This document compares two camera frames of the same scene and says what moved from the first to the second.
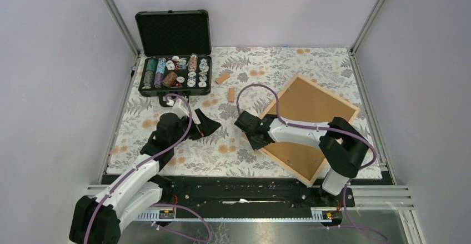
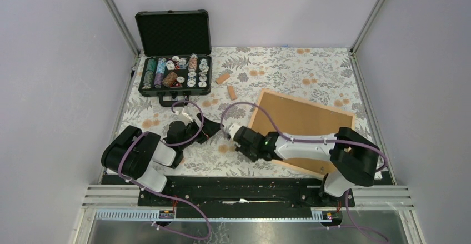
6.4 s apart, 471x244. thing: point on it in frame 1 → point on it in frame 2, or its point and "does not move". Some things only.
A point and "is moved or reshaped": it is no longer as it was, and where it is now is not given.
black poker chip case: [176, 45] does not move
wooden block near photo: [231, 94] does not move
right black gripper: [256, 145] → [242, 150]
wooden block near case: [222, 78] does not move
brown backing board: [305, 103] is moved or reshaped
